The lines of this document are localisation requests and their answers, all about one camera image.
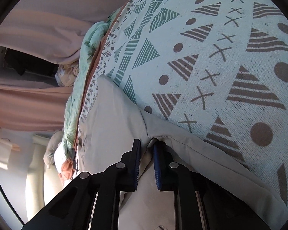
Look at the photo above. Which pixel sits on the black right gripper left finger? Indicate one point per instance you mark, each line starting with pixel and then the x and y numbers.
pixel 91 199

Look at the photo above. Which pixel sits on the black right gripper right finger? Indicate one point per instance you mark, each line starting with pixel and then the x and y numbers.
pixel 198 202

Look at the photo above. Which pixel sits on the beige garment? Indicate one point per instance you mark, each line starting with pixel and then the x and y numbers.
pixel 115 121

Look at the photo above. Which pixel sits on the beige clothes pile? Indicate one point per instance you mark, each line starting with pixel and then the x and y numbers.
pixel 66 74

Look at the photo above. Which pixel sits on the cream padded headboard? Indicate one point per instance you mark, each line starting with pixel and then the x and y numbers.
pixel 42 181

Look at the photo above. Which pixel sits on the grey plush toy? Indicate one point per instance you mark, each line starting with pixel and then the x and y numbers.
pixel 52 146

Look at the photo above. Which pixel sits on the white patterned bed blanket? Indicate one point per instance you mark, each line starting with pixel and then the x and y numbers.
pixel 217 68

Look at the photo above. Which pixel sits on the mint green duvet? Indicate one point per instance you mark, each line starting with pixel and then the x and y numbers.
pixel 89 46

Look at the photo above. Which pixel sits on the pink curtain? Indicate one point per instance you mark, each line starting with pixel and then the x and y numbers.
pixel 51 30

